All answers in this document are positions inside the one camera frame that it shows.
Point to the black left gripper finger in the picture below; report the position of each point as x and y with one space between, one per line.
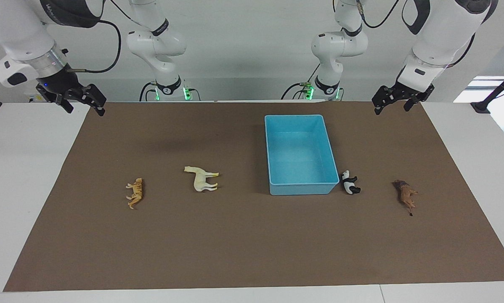
386 96
412 103

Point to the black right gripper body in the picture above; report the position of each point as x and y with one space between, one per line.
60 82

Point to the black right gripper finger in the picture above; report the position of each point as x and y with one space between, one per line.
96 99
64 102

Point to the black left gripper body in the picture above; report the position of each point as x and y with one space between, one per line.
418 90

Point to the brown lion toy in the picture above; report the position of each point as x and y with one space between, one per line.
404 192

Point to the black white panda toy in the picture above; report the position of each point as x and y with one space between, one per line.
349 182

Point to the orange striped tiger toy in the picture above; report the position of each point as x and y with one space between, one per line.
136 192

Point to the cream white horse toy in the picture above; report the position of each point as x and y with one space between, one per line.
200 179

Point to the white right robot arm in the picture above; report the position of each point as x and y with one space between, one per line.
16 29

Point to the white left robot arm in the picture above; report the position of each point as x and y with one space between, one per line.
437 38

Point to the white background box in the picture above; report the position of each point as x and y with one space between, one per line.
32 99

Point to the light blue storage box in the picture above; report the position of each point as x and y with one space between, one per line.
300 158

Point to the brown table mat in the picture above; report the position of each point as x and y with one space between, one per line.
235 240

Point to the black camera stand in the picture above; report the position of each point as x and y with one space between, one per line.
494 94

